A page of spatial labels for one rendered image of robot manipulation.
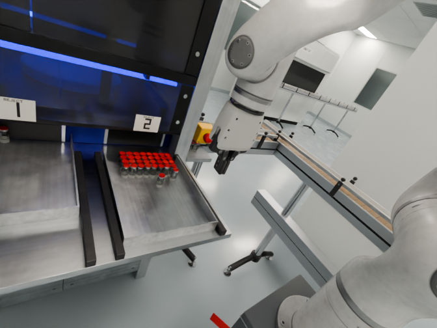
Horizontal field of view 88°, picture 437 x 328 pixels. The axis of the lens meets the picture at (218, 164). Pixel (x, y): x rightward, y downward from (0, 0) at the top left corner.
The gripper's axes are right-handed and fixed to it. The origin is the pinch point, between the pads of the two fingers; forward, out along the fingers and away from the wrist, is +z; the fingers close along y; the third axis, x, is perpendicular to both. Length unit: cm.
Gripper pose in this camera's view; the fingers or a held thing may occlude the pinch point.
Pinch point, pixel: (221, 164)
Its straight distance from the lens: 54.7
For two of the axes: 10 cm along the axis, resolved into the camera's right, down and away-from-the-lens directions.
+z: -3.5, 8.1, 4.7
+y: -8.0, 0.0, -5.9
